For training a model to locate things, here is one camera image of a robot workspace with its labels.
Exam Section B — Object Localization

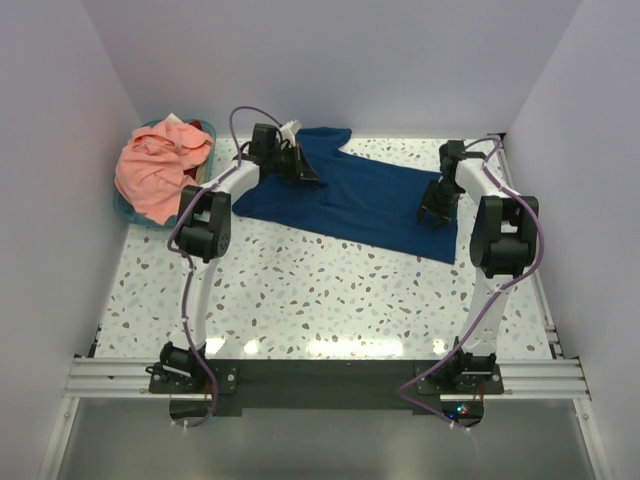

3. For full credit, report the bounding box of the teal plastic laundry basket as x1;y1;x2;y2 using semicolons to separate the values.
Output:
112;118;219;229

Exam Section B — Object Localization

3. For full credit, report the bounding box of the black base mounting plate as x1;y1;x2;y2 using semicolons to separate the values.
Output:
146;345;505;426

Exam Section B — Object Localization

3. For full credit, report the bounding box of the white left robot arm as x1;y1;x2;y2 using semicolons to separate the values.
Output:
168;120;319;352

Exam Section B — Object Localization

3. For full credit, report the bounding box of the pink t shirt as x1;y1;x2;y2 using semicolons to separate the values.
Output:
114;118;214;225

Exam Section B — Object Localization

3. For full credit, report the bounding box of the beige garment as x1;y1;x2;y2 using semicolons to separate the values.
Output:
192;163;212;184

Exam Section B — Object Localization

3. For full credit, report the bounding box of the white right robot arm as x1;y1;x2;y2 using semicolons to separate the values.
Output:
417;137;544;357

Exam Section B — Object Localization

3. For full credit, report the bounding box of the aluminium frame rail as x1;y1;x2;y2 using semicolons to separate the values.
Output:
63;358;591;400

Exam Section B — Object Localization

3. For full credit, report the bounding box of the dark blue t shirt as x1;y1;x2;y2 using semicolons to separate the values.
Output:
232;127;458;265

